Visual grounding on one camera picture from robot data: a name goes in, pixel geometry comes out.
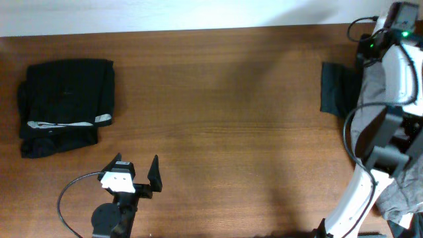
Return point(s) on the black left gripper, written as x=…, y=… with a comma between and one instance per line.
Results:
x=146, y=191

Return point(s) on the grey cargo shorts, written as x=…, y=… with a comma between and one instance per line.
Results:
x=403, y=197

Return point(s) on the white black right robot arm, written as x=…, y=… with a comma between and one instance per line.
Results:
x=381, y=103

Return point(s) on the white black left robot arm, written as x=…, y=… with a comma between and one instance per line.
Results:
x=116, y=219

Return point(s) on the folded black garment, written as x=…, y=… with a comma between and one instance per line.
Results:
x=63, y=103

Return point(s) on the dark teal printed t-shirt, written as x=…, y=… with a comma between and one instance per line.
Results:
x=340, y=89

